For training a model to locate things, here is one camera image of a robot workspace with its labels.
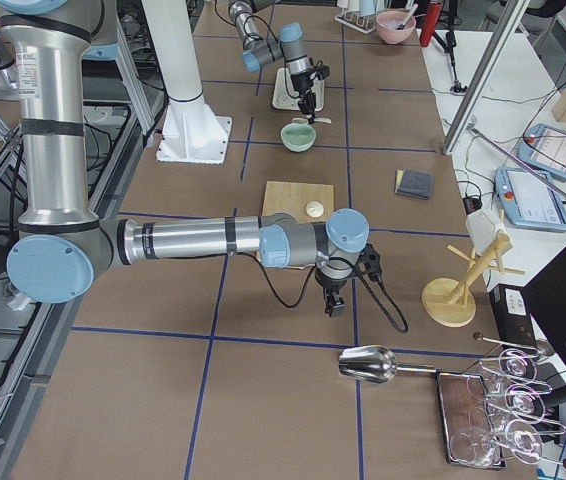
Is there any pink mixing bowl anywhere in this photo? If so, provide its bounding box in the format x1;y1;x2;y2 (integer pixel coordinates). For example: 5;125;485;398
375;10;416;45

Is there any aluminium frame post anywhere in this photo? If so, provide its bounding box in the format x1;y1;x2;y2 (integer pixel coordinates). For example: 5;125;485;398
442;0;530;155

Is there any white steamed bun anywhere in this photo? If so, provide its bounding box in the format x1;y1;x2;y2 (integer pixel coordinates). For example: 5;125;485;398
305;201;325;218

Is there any bamboo cutting board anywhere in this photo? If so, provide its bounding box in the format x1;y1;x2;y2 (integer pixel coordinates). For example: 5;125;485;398
262;180;334;223

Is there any upper teach pendant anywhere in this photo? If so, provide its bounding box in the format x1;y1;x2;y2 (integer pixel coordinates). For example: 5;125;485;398
518;123;566;181

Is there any metal scoop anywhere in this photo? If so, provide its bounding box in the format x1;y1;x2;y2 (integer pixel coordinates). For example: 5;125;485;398
338;345;437;384

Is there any grey cleaning cloth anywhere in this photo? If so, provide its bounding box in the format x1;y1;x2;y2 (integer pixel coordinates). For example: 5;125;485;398
395;169;434;200

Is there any white bear tray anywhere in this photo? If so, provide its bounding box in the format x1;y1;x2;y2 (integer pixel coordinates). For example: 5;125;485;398
271;68;325;112

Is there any red bottle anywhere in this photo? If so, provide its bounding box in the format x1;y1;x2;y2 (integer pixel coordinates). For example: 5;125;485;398
419;1;442;48

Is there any white dish rack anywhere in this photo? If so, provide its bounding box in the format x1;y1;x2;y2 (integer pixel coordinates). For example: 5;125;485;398
334;0;379;34

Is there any wooden cup tree stand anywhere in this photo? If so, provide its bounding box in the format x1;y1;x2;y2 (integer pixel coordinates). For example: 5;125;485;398
421;229;525;328

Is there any black computer box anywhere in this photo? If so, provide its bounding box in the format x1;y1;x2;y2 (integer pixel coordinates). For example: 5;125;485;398
489;247;566;364

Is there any wine glass rack tray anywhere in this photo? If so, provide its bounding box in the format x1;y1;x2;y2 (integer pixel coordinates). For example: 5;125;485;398
436;332;566;470

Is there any yellow sponge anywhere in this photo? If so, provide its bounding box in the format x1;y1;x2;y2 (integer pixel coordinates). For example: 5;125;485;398
394;169;404;193

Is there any light green ceramic bowl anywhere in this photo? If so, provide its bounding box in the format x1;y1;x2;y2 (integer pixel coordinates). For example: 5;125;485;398
280;123;317;153

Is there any lower teach pendant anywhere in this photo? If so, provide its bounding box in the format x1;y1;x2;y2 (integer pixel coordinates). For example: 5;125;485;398
494;167;566;232

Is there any teach pendant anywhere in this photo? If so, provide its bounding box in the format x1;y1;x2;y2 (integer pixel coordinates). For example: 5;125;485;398
494;167;566;232
518;123;566;181

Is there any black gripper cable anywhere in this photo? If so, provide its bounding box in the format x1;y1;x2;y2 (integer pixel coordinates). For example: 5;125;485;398
255;244;409;335

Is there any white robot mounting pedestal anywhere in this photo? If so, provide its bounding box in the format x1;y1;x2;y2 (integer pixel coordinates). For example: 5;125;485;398
142;0;232;165

